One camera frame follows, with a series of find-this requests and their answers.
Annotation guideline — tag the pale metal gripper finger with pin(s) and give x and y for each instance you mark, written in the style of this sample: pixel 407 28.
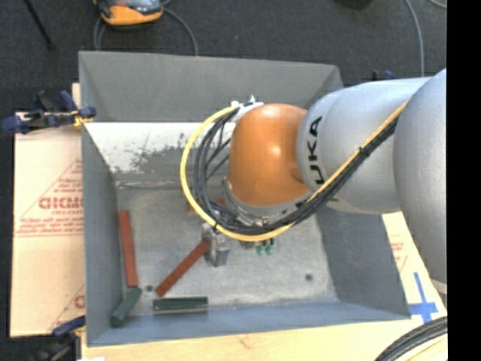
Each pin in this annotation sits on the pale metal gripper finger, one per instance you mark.
pixel 222 255
pixel 209 241

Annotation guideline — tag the red-brown flat block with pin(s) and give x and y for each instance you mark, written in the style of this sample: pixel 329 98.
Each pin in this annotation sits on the red-brown flat block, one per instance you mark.
pixel 128 248
pixel 180 269

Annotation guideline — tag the dark green flat block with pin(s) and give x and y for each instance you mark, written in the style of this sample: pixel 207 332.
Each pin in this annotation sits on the dark green flat block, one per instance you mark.
pixel 126 307
pixel 180 305

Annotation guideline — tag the grey metal bin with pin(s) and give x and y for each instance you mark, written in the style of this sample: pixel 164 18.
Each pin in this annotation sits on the grey metal bin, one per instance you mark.
pixel 263 276

